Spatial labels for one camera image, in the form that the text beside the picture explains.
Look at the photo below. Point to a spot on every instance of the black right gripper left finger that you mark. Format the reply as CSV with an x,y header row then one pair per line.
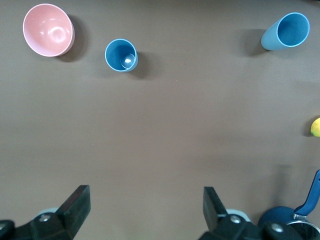
x,y
75,210

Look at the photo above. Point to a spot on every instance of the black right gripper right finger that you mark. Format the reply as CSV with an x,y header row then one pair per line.
x,y
212,210

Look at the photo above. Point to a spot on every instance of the short blue cup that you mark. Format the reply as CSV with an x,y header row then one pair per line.
x,y
117,53

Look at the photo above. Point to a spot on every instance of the dark blue saucepan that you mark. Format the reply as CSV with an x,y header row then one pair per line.
x,y
273,216

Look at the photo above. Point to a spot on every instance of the yellow lemon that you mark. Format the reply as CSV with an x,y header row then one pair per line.
x,y
316,127

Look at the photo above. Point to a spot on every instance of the tall blue cup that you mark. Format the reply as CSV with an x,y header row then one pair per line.
x,y
271,40

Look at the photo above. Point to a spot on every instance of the pink bowl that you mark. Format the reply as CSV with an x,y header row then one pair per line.
x,y
47,30

